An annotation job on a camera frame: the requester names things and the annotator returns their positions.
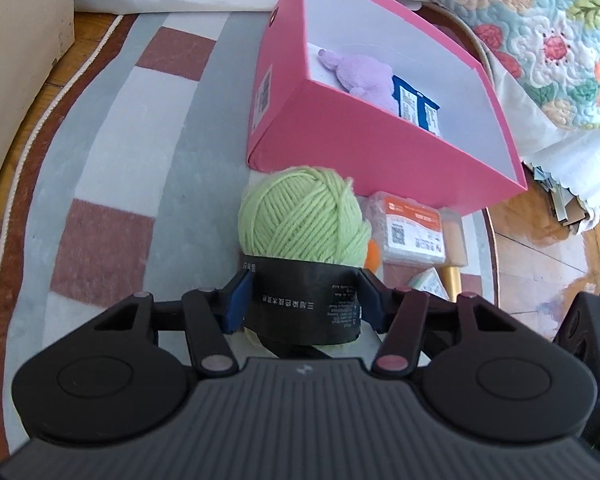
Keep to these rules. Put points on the patterned oval rug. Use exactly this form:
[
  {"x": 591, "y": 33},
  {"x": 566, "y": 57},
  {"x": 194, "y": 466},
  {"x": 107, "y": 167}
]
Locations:
[{"x": 130, "y": 181}]

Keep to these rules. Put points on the green yarn ball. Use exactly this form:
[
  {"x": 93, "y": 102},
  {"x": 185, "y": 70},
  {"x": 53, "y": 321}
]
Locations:
[{"x": 303, "y": 234}]

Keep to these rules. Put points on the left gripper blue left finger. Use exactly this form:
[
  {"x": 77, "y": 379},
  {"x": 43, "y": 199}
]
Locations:
[{"x": 235, "y": 300}]

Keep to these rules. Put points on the clear cotton swab box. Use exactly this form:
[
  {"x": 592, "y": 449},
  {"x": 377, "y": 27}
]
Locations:
[{"x": 405, "y": 231}]

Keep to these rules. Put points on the white tissue packet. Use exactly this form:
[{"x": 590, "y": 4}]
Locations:
[{"x": 429, "y": 281}]

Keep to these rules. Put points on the orange ball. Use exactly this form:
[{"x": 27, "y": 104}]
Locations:
[{"x": 373, "y": 258}]

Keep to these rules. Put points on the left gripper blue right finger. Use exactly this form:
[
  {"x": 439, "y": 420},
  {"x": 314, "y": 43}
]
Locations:
[{"x": 376, "y": 301}]

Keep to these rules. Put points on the purple plush toy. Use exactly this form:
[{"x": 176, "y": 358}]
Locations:
[{"x": 363, "y": 77}]

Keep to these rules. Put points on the gold perfume bottle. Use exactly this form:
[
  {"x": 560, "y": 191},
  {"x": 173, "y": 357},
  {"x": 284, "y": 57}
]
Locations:
[{"x": 455, "y": 252}]

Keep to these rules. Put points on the pink cardboard box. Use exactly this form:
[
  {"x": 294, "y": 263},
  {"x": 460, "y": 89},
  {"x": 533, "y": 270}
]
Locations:
[{"x": 301, "y": 116}]

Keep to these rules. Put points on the floral quilt bedspread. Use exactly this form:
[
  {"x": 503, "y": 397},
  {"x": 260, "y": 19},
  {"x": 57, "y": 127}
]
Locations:
[{"x": 550, "y": 47}]

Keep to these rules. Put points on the blue wet wipes packet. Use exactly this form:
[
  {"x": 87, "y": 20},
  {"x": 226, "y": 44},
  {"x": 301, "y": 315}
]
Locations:
[{"x": 415, "y": 107}]

